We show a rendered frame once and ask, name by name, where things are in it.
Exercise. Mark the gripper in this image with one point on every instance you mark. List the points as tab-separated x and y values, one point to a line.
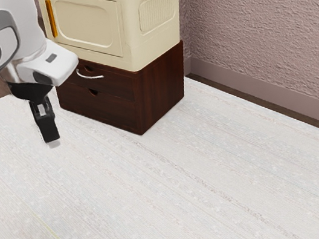
29	90

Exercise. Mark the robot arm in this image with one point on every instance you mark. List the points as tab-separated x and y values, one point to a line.
8	17

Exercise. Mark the dark wooden drawer cabinet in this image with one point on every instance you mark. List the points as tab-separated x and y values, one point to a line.
126	95

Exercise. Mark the cream box with lid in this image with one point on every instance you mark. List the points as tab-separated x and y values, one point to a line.
104	12

